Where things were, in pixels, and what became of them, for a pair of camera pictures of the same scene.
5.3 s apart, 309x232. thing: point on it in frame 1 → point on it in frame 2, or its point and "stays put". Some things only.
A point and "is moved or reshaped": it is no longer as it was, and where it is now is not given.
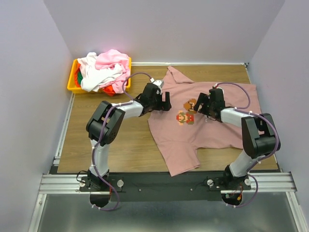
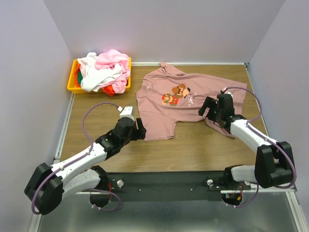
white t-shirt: [92, 77] stays put
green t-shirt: [79, 77] stays put
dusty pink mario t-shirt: [179, 132] is moved or reshaped
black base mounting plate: [156, 187] stays put
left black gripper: [163, 102] → [137, 130]
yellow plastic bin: [72, 88] stays put
